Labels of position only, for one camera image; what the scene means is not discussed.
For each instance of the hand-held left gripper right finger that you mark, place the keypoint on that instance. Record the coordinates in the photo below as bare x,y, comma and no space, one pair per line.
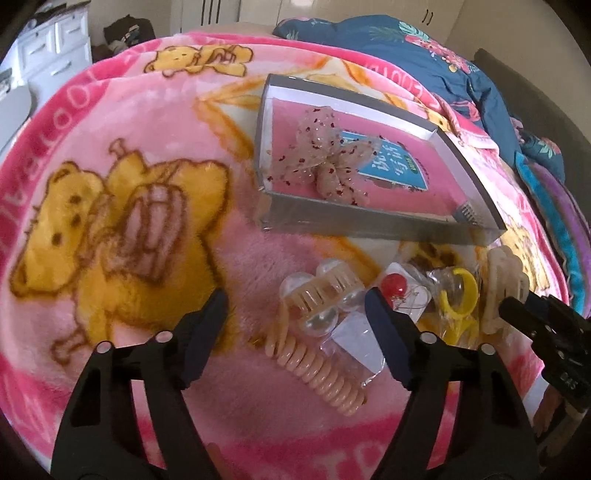
385,332

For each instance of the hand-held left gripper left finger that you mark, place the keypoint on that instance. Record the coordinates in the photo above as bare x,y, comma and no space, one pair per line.
205,337

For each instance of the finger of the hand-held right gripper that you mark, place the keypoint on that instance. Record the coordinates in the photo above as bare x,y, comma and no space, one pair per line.
519,314

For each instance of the clear plastic packet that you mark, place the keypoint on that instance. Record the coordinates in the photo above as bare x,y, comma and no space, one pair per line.
358,346

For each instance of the cream claw hair clip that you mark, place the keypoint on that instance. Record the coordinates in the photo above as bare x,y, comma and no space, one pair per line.
501,277

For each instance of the packet with red bead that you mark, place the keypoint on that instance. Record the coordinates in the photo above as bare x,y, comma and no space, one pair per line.
397,284

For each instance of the packet with yellow ornament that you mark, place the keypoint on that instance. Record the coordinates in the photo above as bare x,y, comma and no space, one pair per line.
457,295

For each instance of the pearl ball hair claw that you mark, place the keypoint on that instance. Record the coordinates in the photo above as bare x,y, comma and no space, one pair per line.
318,295

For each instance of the grey cardboard box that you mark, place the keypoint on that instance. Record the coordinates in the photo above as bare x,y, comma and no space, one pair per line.
369,226

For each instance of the person's right hand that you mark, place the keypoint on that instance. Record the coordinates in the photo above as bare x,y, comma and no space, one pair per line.
551,408

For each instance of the striped purple blue pillow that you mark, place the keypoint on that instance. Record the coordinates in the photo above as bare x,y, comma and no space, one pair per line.
554,217

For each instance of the grey comb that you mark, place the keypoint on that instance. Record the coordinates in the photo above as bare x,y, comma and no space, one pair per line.
466,213

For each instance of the pink book with blue label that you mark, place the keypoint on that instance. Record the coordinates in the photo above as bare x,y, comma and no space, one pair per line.
415,198

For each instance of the sheer dotted bow hair accessory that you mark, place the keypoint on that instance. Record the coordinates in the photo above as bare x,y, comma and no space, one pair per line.
325,157

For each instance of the dark grey sofa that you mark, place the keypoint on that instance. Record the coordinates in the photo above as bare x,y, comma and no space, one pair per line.
545,106

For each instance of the pink bear print blanket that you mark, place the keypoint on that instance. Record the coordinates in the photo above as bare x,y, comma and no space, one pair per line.
138,138

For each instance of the dark blue floral quilt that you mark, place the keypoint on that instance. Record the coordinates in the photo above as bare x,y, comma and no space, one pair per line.
415,55

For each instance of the dark bag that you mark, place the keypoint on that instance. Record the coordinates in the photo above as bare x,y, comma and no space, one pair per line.
124,32

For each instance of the white wardrobe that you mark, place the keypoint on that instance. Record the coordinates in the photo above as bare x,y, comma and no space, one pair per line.
277,11

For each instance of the white drawer cabinet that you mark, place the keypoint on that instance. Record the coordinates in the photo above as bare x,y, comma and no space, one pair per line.
51,41

